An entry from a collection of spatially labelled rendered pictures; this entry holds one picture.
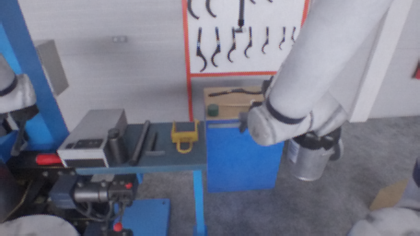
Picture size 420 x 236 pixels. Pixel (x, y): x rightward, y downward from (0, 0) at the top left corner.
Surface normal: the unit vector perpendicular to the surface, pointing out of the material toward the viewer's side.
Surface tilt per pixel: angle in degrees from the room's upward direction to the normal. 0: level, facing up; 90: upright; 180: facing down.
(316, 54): 99
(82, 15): 90
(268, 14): 90
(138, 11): 90
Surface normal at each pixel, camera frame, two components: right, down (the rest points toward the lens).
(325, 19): -0.85, 0.31
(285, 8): 0.07, 0.50
